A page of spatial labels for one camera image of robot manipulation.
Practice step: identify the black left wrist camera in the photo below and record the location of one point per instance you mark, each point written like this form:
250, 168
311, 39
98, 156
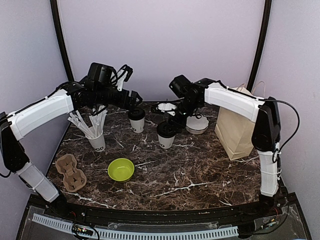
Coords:
101, 73

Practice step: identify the black corner frame post left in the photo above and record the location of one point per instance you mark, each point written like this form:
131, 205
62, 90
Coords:
61, 39

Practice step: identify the black corner frame post right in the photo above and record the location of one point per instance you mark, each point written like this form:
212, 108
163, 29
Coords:
260, 44

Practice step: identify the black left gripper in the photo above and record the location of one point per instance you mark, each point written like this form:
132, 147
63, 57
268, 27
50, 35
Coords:
131, 104

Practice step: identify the lime green bowl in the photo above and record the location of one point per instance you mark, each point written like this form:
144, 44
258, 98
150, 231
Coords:
121, 170

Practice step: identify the brown cardboard cup carrier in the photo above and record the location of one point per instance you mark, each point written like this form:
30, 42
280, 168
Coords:
73, 178

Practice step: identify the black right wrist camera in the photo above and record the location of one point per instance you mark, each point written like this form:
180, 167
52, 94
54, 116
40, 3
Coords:
181, 86

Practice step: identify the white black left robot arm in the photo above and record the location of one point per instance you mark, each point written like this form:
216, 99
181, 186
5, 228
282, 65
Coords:
68, 97

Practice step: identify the black corner frame post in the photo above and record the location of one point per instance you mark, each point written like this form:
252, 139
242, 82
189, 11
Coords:
61, 39
260, 44

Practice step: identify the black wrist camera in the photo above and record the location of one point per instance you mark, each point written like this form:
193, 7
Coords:
181, 86
101, 73

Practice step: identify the brown paper takeout bag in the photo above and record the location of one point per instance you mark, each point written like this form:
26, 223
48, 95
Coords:
234, 132

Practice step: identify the black plastic cup lid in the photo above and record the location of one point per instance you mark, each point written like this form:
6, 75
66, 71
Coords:
165, 130

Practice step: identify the white slotted cable duct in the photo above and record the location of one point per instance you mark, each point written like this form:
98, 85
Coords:
121, 231

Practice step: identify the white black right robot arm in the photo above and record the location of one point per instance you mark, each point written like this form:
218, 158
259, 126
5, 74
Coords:
264, 113

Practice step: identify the black front table rail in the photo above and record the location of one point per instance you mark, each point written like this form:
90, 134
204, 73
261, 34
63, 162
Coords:
95, 213

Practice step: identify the white paper coffee cup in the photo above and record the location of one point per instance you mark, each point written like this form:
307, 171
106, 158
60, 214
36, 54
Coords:
137, 125

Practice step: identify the bundle of white wrapped straws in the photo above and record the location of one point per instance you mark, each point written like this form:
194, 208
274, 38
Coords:
92, 128

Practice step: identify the white cup holding straws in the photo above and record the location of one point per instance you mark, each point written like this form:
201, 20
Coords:
97, 142

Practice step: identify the white scalloped ceramic bowl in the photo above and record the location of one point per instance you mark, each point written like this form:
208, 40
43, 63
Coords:
197, 126

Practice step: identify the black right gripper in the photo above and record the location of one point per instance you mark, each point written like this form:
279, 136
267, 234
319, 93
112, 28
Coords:
182, 123

